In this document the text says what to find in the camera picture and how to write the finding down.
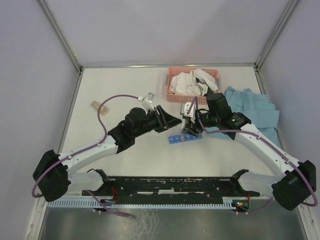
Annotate light blue cloth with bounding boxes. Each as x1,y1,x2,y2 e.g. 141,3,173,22
224,86,280,145

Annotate pink plastic basket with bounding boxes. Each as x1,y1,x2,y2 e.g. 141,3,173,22
165,66,220,105

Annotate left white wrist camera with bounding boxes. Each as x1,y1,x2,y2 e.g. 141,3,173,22
138,92,155,111

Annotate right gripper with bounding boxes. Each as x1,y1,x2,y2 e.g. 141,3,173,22
181,111,219,138

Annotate left aluminium frame post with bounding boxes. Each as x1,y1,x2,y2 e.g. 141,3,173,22
36,0,83,73

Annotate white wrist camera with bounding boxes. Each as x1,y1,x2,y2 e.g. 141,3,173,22
138,92,155,111
180,102,196,122

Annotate blue weekly pill organizer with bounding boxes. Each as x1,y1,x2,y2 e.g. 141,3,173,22
168,134,203,145

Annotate white cloth in basket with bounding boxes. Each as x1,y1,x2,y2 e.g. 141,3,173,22
168,68,220,97

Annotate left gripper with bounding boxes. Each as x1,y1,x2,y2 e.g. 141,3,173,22
133,105,183,138

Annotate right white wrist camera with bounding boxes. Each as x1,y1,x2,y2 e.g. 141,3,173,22
180,102,196,122

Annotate right aluminium frame post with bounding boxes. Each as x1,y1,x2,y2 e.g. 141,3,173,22
255,0,301,72

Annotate aluminium frame post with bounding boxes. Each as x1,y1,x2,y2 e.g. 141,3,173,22
36,0,83,73
255,0,301,72

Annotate clear pill bottle yellow pills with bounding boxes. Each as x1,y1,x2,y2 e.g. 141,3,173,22
90,100,108,116

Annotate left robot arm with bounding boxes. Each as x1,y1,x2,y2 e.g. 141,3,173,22
32,105,182,202

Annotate white slotted cable duct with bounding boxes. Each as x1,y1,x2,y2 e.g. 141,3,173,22
47,197,239,209

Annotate aluminium front rail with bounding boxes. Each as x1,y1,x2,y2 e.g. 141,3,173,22
36,177,308,200

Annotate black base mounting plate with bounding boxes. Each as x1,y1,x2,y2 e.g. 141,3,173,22
92,176,260,205

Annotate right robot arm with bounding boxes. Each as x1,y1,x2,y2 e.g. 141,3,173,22
180,93,319,211

